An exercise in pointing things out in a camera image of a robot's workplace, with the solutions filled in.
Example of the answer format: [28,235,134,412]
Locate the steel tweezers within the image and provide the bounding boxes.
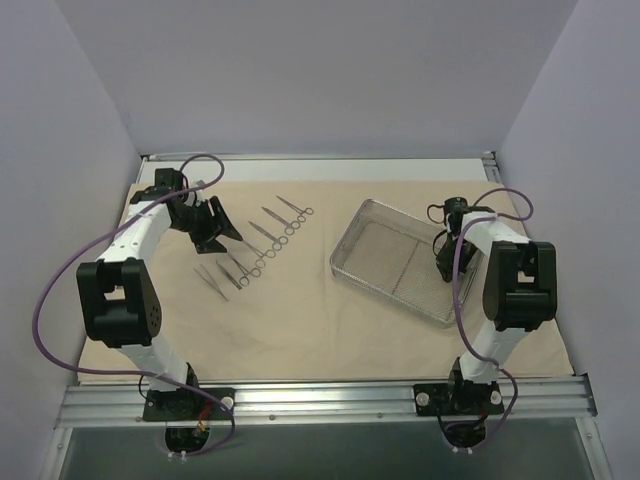
[215,260,243,290]
[194,265,229,302]

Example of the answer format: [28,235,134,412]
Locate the steel straight hemostat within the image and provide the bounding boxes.
[227,253,262,288]

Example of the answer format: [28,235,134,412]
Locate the steel curved hemostat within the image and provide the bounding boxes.
[242,240,276,269]

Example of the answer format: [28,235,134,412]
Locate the wire mesh instrument tray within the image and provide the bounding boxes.
[329,199,455,328]

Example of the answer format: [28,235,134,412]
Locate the steel ring-handled clamp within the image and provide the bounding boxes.
[248,221,289,252]

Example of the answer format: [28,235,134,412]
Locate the steel scissors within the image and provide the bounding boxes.
[262,207,301,236]

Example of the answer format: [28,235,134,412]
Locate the beige wrapping cloth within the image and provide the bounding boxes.
[74,177,575,381]

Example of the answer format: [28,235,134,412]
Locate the steel ring-handled forceps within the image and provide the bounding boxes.
[276,195,315,223]

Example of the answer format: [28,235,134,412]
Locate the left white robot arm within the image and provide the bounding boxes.
[76,168,243,419]

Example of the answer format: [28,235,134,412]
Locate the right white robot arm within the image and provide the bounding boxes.
[435,197,557,413]

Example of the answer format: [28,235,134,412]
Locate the right aluminium side rail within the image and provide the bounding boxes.
[481,151,502,184]

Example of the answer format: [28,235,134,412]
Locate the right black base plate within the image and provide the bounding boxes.
[412,381,505,417]

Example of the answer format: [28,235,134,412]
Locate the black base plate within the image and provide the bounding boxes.
[142,389,230,422]
[412,381,505,417]

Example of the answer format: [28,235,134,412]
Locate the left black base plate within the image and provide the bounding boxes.
[142,389,230,422]

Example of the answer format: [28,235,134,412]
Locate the aluminium front rail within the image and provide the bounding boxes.
[56,377,597,428]

